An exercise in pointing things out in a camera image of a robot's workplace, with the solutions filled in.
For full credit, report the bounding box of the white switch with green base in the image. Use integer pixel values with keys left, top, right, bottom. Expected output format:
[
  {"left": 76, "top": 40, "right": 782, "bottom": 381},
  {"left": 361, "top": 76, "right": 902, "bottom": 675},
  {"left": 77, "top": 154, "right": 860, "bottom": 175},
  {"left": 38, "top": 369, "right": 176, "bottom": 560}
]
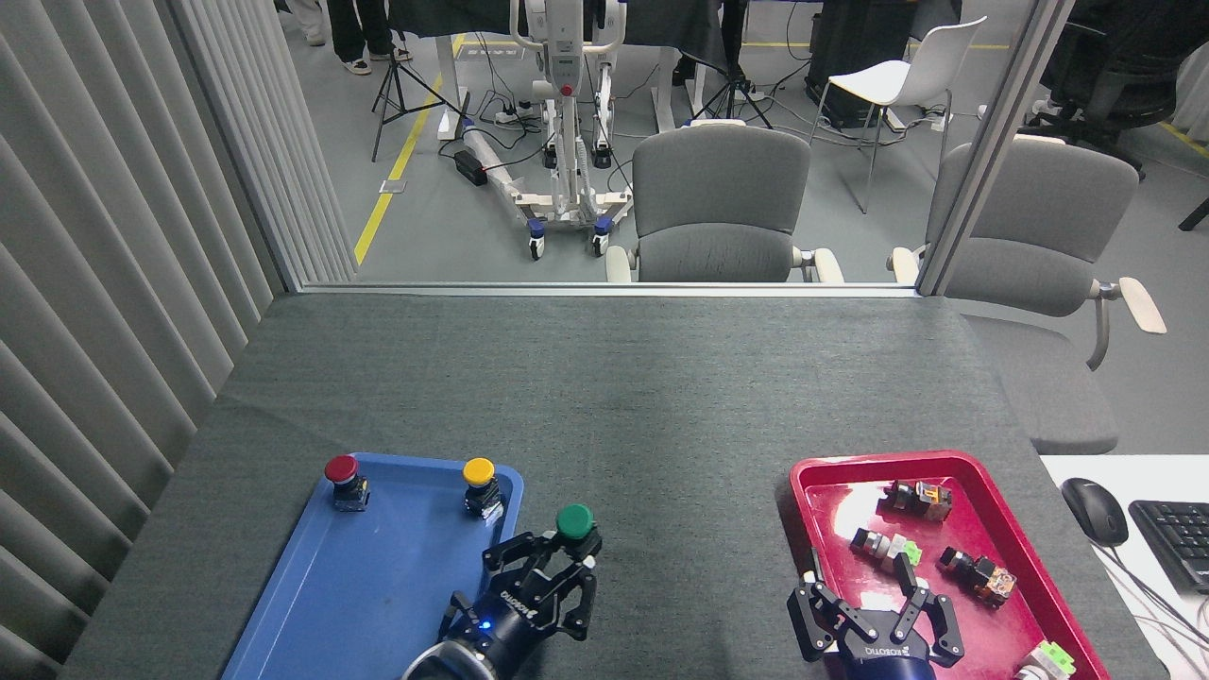
[{"left": 1015, "top": 640, "right": 1078, "bottom": 680}]

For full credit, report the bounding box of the silver switch with green end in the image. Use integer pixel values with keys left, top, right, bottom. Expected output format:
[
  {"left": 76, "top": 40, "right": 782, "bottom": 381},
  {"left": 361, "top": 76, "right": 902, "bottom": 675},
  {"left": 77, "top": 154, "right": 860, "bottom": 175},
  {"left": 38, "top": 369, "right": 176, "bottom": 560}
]
[{"left": 849, "top": 527, "right": 923, "bottom": 569}]

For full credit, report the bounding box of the white plastic chair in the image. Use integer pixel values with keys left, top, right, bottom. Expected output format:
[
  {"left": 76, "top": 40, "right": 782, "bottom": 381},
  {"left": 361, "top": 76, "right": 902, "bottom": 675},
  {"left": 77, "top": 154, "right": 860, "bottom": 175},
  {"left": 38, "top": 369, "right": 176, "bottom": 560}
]
[{"left": 809, "top": 16, "right": 988, "bottom": 214}]

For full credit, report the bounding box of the person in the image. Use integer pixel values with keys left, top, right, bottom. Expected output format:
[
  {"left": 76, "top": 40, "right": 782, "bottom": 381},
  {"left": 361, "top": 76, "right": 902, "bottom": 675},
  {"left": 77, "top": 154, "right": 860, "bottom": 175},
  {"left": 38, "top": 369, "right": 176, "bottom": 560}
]
[{"left": 326, "top": 0, "right": 414, "bottom": 77}]

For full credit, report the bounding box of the black office chair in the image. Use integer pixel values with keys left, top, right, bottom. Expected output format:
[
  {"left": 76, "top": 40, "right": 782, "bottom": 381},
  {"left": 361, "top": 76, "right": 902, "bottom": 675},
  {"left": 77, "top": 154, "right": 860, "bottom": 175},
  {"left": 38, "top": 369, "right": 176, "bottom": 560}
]
[{"left": 1025, "top": 0, "right": 1209, "bottom": 180}]

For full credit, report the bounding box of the black computer mouse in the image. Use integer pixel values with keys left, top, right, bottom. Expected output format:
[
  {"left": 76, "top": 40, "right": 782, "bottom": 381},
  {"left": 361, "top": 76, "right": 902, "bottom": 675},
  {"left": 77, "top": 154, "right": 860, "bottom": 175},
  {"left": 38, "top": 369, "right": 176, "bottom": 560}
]
[{"left": 1060, "top": 477, "right": 1130, "bottom": 549}]

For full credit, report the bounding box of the black switch with orange face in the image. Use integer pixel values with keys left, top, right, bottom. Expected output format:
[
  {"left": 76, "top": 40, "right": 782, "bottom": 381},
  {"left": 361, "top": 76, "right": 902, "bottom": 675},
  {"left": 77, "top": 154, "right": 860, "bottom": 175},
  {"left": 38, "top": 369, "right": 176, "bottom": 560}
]
[{"left": 883, "top": 479, "right": 953, "bottom": 523}]

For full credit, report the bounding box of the yellow push button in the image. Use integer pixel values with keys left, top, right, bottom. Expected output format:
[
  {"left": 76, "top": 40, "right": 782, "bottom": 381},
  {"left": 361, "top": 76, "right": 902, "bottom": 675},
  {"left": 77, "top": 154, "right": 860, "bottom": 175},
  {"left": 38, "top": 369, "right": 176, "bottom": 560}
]
[{"left": 462, "top": 458, "right": 504, "bottom": 520}]

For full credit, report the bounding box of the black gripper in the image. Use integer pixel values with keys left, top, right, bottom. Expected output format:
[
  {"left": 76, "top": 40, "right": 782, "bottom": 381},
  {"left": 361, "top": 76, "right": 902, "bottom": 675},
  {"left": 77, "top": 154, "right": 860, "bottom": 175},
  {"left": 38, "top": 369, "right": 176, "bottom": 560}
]
[
  {"left": 440, "top": 531, "right": 602, "bottom": 667},
  {"left": 788, "top": 548, "right": 967, "bottom": 680}
]

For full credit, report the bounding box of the silver post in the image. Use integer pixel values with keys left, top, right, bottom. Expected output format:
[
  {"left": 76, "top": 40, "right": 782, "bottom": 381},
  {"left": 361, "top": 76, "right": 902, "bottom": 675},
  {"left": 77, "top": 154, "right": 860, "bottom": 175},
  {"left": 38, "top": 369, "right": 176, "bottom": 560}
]
[{"left": 914, "top": 0, "right": 1078, "bottom": 298}]

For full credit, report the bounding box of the red push button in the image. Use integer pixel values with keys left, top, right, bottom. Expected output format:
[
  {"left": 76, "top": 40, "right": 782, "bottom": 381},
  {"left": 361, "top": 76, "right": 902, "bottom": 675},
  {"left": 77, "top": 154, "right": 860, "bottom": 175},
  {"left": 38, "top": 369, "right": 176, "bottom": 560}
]
[{"left": 324, "top": 455, "right": 371, "bottom": 513}]

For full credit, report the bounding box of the grey office chair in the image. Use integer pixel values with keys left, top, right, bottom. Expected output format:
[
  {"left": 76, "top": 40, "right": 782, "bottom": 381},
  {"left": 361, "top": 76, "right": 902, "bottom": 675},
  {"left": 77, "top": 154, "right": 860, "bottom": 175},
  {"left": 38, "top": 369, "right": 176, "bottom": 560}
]
[
  {"left": 604, "top": 123, "right": 844, "bottom": 284},
  {"left": 888, "top": 135, "right": 1167, "bottom": 456}
]

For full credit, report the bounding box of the black tripod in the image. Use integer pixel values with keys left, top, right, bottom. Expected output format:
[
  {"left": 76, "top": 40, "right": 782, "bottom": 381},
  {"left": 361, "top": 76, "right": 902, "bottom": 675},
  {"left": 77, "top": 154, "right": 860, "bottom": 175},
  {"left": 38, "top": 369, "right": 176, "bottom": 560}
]
[{"left": 370, "top": 0, "right": 468, "bottom": 163}]

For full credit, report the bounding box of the grey mouse cable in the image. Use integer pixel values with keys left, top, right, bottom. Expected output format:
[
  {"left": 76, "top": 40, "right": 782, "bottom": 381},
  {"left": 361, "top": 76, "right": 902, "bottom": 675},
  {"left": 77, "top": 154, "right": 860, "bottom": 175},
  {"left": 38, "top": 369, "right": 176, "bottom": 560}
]
[{"left": 1096, "top": 543, "right": 1209, "bottom": 662}]

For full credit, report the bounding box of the white desk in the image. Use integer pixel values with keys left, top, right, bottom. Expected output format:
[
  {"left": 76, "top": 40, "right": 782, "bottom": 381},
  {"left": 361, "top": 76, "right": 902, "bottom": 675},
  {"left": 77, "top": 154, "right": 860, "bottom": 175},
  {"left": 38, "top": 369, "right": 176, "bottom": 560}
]
[{"left": 1039, "top": 455, "right": 1209, "bottom": 680}]

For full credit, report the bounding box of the red plastic tray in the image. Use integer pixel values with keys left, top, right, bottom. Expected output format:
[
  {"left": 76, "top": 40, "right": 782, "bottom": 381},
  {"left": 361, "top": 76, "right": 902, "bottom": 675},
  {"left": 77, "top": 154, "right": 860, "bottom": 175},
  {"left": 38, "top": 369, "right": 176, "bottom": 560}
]
[{"left": 789, "top": 450, "right": 1111, "bottom": 680}]

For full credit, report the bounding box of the white stand on wheels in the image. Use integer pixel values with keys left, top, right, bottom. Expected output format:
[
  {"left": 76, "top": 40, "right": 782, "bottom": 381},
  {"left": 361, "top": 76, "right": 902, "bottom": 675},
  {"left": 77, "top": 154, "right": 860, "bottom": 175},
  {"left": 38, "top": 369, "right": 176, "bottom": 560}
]
[{"left": 461, "top": 0, "right": 636, "bottom": 261}]

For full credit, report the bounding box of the green push button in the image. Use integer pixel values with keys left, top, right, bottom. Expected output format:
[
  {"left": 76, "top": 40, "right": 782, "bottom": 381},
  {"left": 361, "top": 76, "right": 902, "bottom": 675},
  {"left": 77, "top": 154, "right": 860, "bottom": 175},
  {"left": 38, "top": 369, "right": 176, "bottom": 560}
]
[{"left": 554, "top": 503, "right": 604, "bottom": 558}]

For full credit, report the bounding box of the black switch with orange block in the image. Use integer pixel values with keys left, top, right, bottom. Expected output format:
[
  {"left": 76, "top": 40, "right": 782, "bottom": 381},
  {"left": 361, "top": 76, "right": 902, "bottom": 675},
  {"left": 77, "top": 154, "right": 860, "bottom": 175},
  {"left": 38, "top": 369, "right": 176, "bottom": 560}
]
[{"left": 938, "top": 546, "right": 1018, "bottom": 608}]

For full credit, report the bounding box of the black keyboard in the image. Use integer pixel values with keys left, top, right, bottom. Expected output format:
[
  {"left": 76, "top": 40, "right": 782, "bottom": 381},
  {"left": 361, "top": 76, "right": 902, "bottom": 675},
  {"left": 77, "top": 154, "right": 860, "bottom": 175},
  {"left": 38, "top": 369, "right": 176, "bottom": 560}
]
[{"left": 1129, "top": 500, "right": 1209, "bottom": 596}]

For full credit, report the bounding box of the silver table rail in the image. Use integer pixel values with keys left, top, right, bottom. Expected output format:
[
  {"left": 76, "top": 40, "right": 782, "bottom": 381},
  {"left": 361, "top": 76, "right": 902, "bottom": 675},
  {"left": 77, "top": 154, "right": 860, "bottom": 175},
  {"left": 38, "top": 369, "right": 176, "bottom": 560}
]
[{"left": 300, "top": 280, "right": 919, "bottom": 299}]

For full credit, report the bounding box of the blue plastic tray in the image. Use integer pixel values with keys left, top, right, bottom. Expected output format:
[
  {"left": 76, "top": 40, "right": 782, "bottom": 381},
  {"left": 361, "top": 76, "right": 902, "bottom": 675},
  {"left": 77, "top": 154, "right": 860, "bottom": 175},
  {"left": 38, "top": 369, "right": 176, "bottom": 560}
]
[{"left": 222, "top": 453, "right": 525, "bottom": 680}]

